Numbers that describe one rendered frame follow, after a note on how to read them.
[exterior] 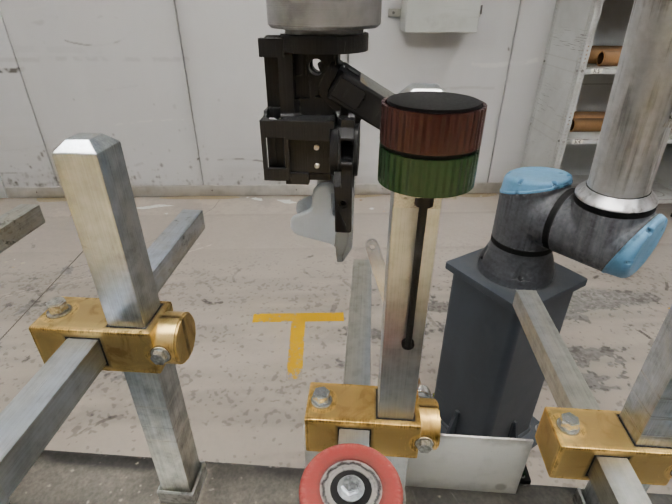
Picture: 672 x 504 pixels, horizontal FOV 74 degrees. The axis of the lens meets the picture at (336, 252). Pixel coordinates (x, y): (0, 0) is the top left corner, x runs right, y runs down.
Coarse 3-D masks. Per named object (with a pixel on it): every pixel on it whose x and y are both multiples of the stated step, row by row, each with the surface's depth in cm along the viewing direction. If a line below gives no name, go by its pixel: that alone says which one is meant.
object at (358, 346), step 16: (352, 272) 69; (368, 272) 68; (352, 288) 65; (368, 288) 65; (352, 304) 61; (368, 304) 61; (352, 320) 58; (368, 320) 58; (352, 336) 56; (368, 336) 56; (352, 352) 53; (368, 352) 53; (352, 368) 51; (368, 368) 51; (368, 384) 49; (352, 432) 43; (368, 432) 43
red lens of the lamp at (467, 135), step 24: (384, 120) 25; (408, 120) 24; (432, 120) 23; (456, 120) 23; (480, 120) 24; (384, 144) 26; (408, 144) 24; (432, 144) 24; (456, 144) 24; (480, 144) 26
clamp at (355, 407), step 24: (312, 384) 47; (336, 384) 47; (312, 408) 45; (336, 408) 45; (360, 408) 45; (432, 408) 45; (312, 432) 44; (336, 432) 44; (384, 432) 44; (408, 432) 43; (432, 432) 44; (408, 456) 45
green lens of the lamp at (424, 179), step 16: (384, 160) 26; (400, 160) 25; (416, 160) 24; (432, 160) 24; (448, 160) 24; (464, 160) 25; (384, 176) 27; (400, 176) 25; (416, 176) 25; (432, 176) 25; (448, 176) 25; (464, 176) 25; (400, 192) 26; (416, 192) 25; (432, 192) 25; (448, 192) 25; (464, 192) 26
